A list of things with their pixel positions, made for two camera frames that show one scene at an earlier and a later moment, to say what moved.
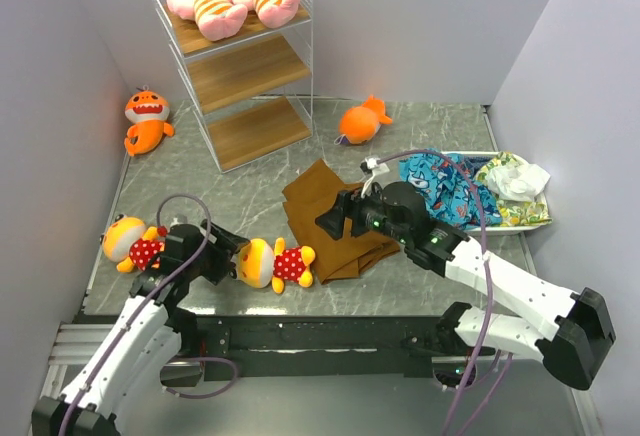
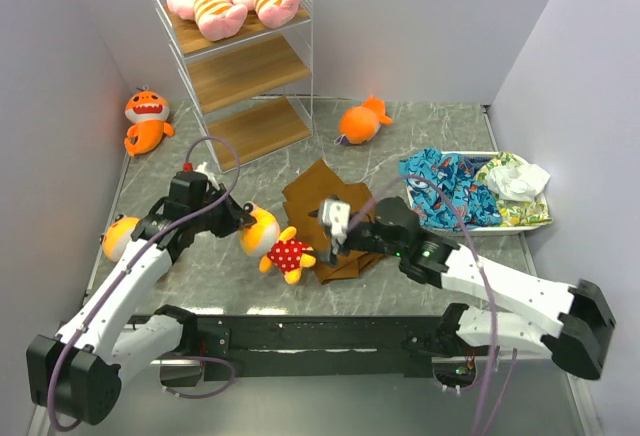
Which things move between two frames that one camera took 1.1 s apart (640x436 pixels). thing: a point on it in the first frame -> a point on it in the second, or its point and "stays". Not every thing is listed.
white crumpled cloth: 517,182 stays
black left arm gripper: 223,249 -> 235,218
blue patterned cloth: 451,196 stays
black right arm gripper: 353,204 -> 343,249
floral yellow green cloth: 515,213 stays
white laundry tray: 539,198 stays
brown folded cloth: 312,197 stays
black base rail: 317,347 stays
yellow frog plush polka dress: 258,264 -> 276,246
